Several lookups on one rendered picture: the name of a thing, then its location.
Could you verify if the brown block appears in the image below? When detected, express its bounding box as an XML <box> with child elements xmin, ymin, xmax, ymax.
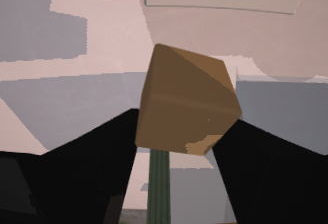
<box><xmin>135</xmin><ymin>44</ymin><xmax>241</xmax><ymax>156</ymax></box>

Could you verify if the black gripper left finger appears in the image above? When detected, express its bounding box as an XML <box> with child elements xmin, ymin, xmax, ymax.
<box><xmin>0</xmin><ymin>108</ymin><xmax>139</xmax><ymax>224</ymax></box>

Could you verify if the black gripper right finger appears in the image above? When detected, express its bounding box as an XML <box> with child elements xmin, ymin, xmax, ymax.
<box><xmin>212</xmin><ymin>120</ymin><xmax>328</xmax><ymax>224</ymax></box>

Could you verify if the tan cardboard box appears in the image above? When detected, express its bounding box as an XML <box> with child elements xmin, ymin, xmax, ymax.
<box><xmin>144</xmin><ymin>0</ymin><xmax>328</xmax><ymax>224</ymax></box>

